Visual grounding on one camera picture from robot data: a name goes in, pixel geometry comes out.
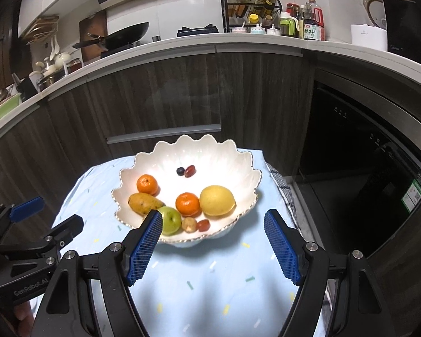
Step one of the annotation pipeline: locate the soy sauce bottle red cap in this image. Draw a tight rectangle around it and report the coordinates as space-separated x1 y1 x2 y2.
303 0 326 41

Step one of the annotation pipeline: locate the black microwave oven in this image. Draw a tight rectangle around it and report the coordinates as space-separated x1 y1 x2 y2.
383 0 421 64

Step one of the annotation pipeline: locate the black frying pan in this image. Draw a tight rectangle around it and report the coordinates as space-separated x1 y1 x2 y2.
73 21 150 50

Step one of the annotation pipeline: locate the white electric kettle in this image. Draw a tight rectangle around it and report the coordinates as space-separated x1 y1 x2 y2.
360 0 386 30

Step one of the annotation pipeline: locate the green pitcher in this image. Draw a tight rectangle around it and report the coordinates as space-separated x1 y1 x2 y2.
280 12 299 38

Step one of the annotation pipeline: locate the person's left hand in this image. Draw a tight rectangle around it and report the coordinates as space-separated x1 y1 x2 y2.
13 301 35 337

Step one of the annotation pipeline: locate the orange tangerine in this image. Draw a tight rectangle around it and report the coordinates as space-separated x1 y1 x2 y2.
136 174 159 195
175 192 201 217

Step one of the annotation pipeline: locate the yellow lemon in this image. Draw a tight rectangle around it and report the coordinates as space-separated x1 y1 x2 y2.
199 185 236 217

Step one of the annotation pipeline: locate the gas stove burner grate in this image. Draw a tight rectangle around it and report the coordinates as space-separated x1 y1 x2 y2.
176 24 219 37

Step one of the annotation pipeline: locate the white scalloped ceramic bowl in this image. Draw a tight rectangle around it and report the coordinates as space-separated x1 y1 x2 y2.
111 134 262 247

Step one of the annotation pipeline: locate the green apple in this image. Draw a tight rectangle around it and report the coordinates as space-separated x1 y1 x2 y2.
158 206 182 236

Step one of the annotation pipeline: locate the yellow mango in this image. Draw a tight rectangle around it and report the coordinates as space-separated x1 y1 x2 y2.
127 192 165 217

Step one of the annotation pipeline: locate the red cherry tomato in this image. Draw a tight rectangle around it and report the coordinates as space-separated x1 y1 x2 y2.
184 165 196 178
197 219 211 232

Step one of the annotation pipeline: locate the green pot with lid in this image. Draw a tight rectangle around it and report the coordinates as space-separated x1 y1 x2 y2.
0 89 22 119

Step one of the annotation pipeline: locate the built-in black dishwasher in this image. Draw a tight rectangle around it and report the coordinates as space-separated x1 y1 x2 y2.
296 71 421 256

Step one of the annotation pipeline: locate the small brown longan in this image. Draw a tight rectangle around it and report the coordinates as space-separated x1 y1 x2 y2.
182 217 198 234

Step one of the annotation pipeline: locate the wooden cutting board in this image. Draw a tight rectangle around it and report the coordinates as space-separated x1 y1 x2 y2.
79 10 108 63

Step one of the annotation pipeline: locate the black spice rack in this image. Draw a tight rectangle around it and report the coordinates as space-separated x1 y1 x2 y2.
220 0 283 33

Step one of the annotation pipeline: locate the white teapot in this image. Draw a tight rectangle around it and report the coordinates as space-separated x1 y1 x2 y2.
54 52 72 69

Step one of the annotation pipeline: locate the dark blueberry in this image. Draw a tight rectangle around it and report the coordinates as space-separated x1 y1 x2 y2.
176 167 185 176

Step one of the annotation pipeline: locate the checkered dish towel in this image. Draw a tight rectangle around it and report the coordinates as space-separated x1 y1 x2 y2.
266 163 296 220

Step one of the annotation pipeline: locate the light blue patterned tablecloth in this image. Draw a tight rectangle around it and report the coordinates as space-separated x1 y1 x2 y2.
55 150 297 336

